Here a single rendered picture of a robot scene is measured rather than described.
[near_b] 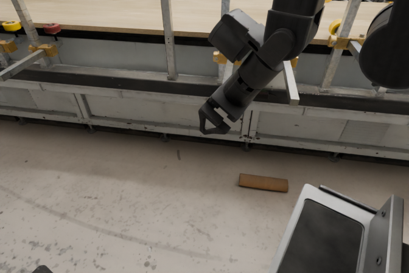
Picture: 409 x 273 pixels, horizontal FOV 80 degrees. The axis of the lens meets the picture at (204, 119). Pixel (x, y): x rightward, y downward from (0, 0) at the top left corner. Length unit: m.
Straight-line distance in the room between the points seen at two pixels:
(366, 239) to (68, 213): 1.58
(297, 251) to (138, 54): 1.40
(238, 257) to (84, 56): 1.48
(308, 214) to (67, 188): 1.66
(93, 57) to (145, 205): 0.98
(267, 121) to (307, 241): 1.41
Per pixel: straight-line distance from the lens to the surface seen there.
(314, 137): 1.85
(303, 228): 0.36
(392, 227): 0.33
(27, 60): 1.51
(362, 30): 1.61
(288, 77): 1.05
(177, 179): 1.70
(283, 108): 1.38
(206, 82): 1.28
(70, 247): 1.63
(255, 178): 1.63
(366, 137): 1.93
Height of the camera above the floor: 1.34
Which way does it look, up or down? 39 degrees down
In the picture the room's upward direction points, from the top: straight up
